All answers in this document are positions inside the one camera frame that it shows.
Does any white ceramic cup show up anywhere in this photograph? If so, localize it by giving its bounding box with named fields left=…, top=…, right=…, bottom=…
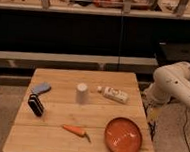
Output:
left=75, top=82, right=88, bottom=104

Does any blue sponge cloth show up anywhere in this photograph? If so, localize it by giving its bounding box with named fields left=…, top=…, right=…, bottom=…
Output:
left=31, top=82, right=51, bottom=95

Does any orange carrot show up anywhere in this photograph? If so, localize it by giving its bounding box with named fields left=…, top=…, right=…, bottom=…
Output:
left=62, top=124, right=91, bottom=141

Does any white plastic bottle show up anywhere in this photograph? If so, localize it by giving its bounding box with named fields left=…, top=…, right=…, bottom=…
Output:
left=97, top=86, right=129, bottom=104

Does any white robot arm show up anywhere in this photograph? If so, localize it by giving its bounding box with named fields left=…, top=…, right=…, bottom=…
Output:
left=145, top=61, right=190, bottom=109

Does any black box on shelf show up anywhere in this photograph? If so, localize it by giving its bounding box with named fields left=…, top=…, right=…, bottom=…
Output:
left=156, top=43, right=190, bottom=65

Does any orange plate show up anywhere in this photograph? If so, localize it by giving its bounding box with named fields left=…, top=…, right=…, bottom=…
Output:
left=104, top=117, right=142, bottom=152

